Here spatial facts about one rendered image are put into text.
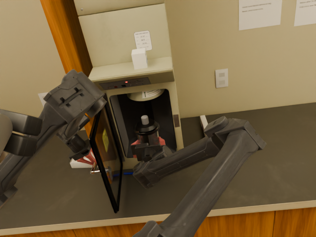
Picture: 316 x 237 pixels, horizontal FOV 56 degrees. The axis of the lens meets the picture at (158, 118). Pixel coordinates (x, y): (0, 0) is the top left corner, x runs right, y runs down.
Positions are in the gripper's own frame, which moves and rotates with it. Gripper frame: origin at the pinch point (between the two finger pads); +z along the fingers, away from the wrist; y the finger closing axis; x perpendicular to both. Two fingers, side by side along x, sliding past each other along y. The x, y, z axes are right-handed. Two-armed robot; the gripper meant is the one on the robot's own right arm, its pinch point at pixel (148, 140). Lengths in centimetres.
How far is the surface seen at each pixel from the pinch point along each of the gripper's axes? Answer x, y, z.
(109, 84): -26.2, 11.2, 3.1
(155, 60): -31.6, -7.9, 6.9
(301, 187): 27, -61, -11
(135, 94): -15.3, 3.4, 14.2
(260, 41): -18, -63, 52
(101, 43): -41.0, 11.4, 9.6
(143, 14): -49, -6, 8
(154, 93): -14.6, -5.1, 14.1
